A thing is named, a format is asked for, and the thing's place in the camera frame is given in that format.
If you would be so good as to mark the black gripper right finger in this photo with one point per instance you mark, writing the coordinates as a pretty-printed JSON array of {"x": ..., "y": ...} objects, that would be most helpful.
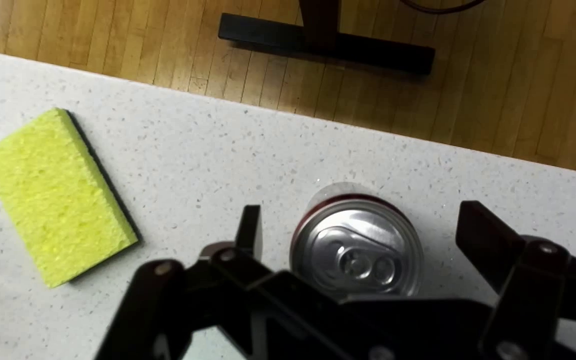
[{"x": 534, "y": 286}]

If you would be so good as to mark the black floor stand base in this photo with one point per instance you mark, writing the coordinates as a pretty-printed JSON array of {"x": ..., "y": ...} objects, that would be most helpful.
[{"x": 340, "y": 47}]

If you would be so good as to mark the yellow sponge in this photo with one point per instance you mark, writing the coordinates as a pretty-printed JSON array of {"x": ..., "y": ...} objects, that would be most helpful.
[{"x": 49, "y": 193}]

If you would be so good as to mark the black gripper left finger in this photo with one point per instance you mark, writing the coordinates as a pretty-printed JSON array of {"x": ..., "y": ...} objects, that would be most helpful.
[{"x": 161, "y": 300}]

